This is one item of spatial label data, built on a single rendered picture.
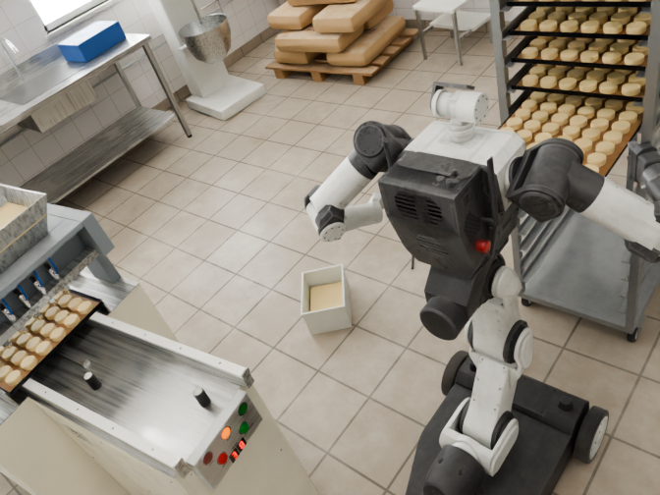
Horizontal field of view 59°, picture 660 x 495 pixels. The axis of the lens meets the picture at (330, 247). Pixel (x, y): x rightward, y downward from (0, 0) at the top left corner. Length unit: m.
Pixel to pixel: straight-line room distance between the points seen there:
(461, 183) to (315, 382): 1.67
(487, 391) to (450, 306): 0.58
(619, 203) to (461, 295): 0.44
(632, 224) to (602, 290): 1.37
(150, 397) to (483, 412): 1.06
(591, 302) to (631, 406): 0.43
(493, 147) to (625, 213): 0.30
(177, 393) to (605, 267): 1.86
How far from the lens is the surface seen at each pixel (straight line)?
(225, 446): 1.72
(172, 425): 1.76
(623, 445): 2.44
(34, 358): 2.14
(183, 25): 5.33
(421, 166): 1.32
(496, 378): 2.00
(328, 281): 3.05
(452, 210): 1.24
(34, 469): 2.30
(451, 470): 1.98
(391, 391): 2.61
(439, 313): 1.50
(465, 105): 1.32
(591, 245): 2.88
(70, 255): 2.20
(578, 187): 1.29
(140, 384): 1.92
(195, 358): 1.79
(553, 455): 2.21
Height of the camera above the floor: 2.11
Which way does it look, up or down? 39 degrees down
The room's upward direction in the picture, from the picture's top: 20 degrees counter-clockwise
